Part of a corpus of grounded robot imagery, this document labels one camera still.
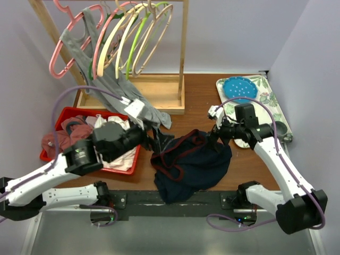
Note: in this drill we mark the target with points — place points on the grey tank top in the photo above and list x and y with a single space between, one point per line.
82 50

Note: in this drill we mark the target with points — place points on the beige plastic hanger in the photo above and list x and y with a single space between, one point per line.
162 13

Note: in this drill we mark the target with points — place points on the floral serving tray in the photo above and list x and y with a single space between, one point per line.
265 96

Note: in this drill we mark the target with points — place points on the dark green hanger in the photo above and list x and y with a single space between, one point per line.
91 70

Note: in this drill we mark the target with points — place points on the cream plastic hanger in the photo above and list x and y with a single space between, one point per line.
109 43

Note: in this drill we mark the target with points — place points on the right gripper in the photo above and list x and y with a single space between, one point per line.
213 137

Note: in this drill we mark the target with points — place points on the dusty red garment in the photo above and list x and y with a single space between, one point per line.
73 130

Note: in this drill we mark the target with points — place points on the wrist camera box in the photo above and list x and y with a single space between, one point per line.
216 113
134 109

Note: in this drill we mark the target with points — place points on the wooden clothes rack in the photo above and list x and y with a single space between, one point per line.
165 91

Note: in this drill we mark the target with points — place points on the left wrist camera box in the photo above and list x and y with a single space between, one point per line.
134 109

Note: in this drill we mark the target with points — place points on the pink plastic hanger with top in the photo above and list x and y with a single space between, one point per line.
74 19

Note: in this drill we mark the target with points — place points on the navy tank top red trim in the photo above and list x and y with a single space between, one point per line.
187 165

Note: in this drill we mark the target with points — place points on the white crumpled garment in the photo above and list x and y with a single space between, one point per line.
125 161

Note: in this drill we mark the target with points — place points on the dark grey cup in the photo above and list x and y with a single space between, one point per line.
282 132

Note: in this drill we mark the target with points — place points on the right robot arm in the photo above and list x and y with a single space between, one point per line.
299 206

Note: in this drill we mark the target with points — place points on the red plastic bin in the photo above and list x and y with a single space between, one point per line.
69 112

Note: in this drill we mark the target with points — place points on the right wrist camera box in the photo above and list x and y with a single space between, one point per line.
216 113

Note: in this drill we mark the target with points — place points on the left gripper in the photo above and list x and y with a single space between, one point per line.
160 142

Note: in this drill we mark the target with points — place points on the lime green hanger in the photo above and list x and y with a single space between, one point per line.
129 61

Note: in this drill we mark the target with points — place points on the blue dotted plate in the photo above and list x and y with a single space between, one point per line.
239 86

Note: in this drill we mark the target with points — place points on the cream white hanger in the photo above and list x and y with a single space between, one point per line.
133 13

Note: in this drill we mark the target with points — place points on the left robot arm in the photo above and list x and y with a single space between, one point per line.
25 197

